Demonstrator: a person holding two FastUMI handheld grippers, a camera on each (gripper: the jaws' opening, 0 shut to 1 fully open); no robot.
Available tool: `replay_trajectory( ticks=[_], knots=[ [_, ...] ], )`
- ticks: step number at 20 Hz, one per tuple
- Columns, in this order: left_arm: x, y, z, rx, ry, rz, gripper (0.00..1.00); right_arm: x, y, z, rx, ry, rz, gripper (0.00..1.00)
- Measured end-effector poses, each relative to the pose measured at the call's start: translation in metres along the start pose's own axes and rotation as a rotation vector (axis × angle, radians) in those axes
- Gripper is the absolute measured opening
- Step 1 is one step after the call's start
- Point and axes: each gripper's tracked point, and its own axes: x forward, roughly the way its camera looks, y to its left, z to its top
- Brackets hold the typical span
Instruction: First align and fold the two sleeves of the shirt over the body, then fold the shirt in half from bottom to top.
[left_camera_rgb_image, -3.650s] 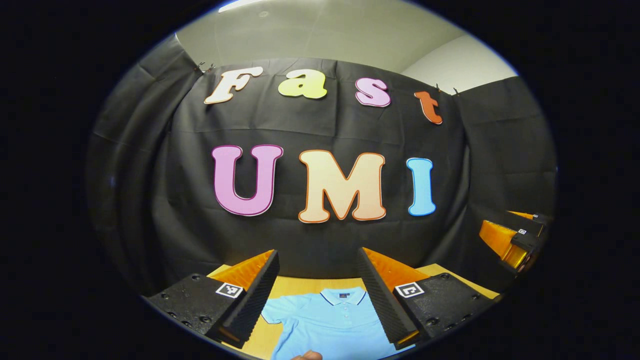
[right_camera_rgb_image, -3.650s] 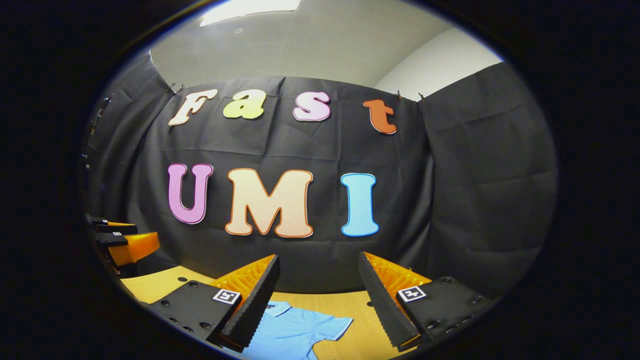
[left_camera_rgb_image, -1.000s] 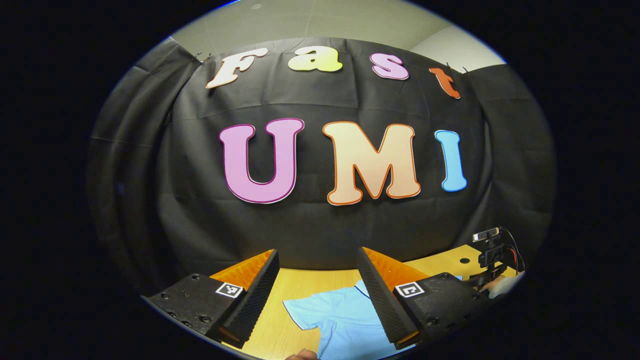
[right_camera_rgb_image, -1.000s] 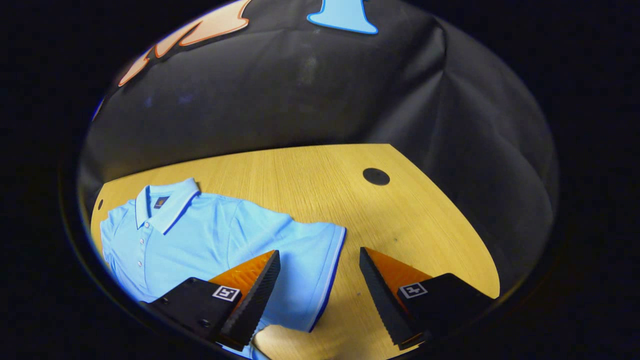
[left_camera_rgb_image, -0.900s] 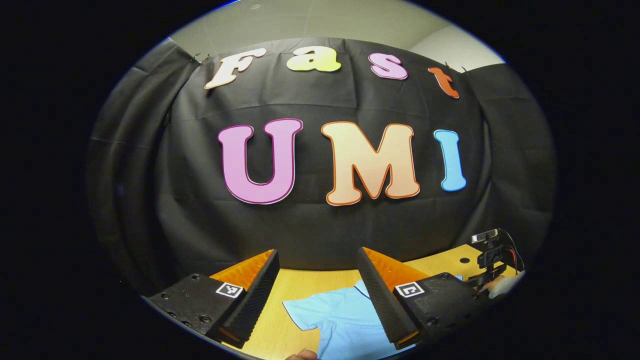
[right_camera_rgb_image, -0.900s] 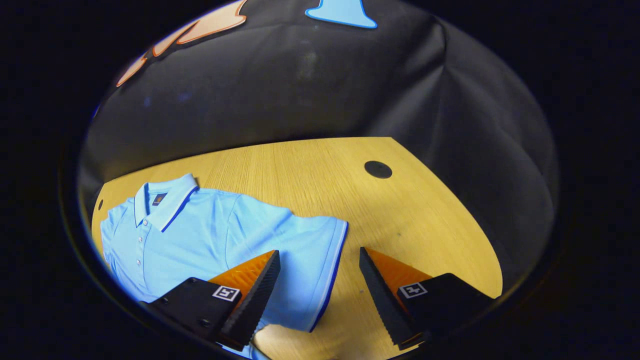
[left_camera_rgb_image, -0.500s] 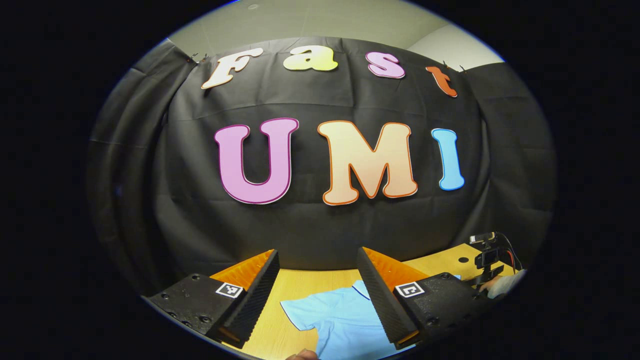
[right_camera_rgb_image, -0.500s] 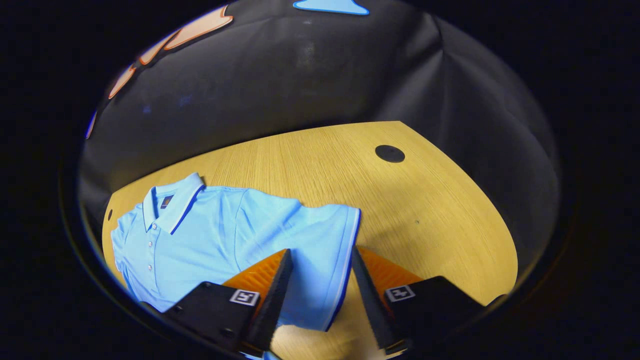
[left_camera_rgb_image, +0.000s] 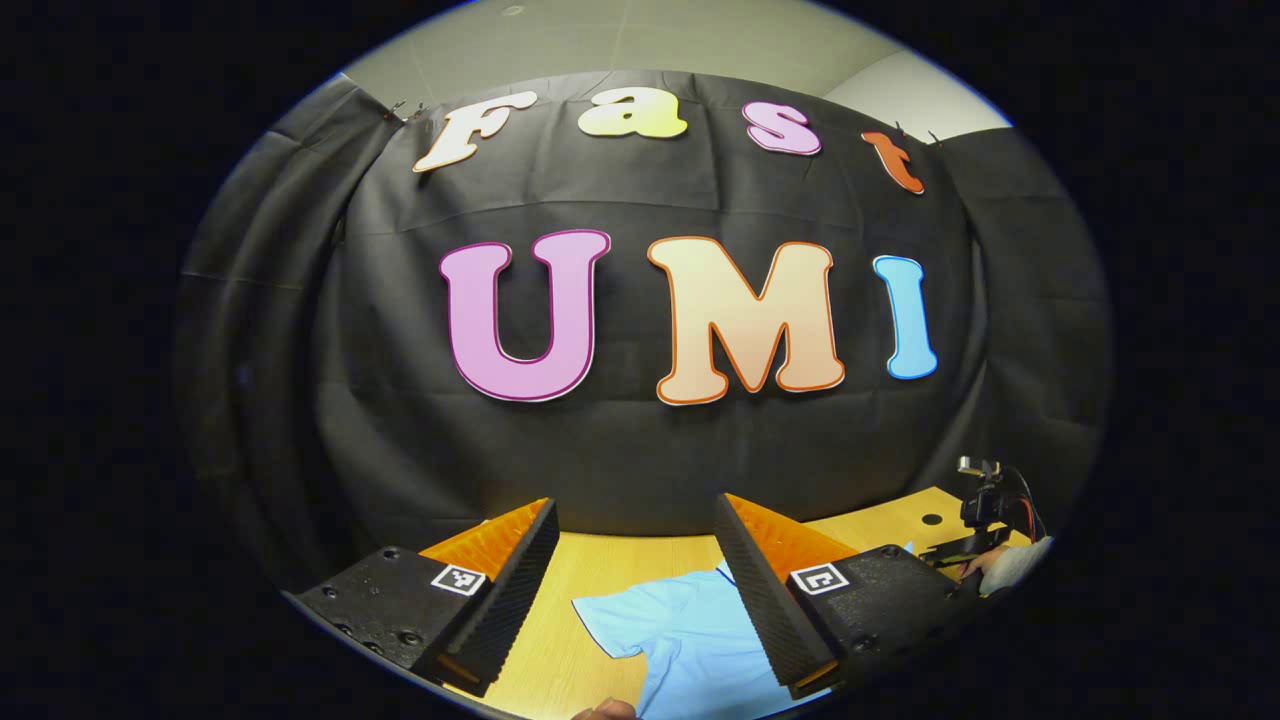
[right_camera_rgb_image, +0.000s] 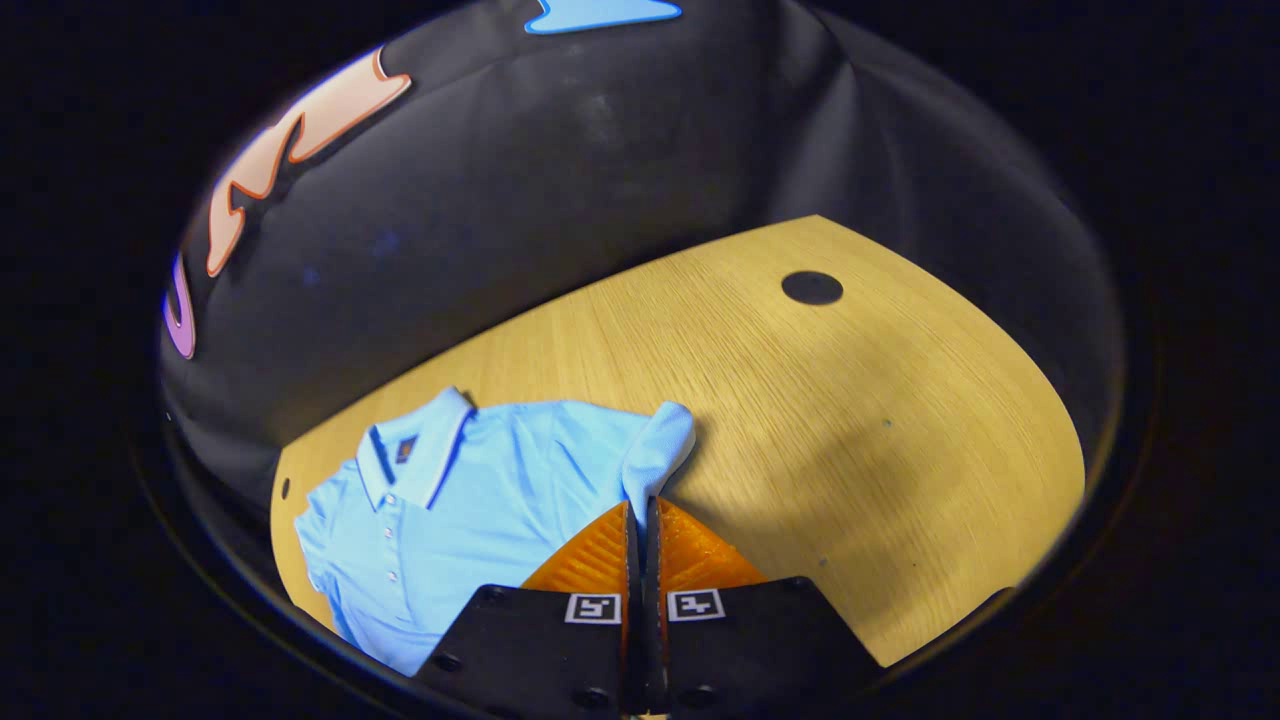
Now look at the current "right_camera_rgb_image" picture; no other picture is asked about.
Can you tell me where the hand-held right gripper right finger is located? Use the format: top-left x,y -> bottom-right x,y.
644,496 -> 887,718

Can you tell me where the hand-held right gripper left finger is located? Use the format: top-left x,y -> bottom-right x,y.
413,500 -> 642,717

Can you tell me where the light blue T-shirt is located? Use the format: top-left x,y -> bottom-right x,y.
293,386 -> 697,677

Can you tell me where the black backdrop cloth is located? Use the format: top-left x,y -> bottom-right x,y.
158,0 -> 1129,621

